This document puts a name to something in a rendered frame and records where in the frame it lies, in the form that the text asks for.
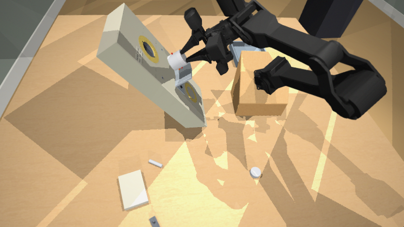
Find beige rectangular panel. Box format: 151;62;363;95
96;3;207;128

